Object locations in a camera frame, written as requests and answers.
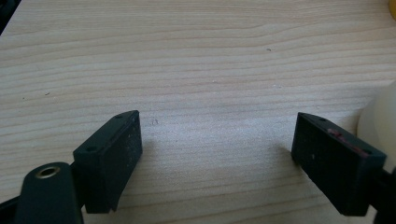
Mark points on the cream round object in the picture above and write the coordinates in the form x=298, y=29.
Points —
x=380, y=124

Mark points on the yellow object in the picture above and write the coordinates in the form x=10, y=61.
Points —
x=393, y=8

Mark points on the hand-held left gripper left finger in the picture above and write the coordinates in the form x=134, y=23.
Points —
x=107, y=161

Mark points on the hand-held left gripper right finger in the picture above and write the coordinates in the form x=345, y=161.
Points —
x=330, y=161

